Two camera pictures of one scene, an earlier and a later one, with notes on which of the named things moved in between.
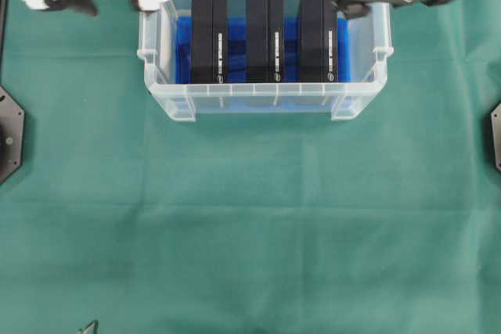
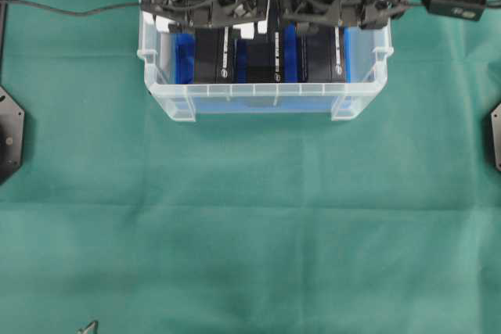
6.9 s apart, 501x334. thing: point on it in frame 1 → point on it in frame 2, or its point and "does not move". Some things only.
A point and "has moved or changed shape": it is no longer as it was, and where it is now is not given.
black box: x=209 y=17 has moved or changed shape
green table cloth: x=132 y=214 does not move
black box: x=318 y=38 has moved or changed shape
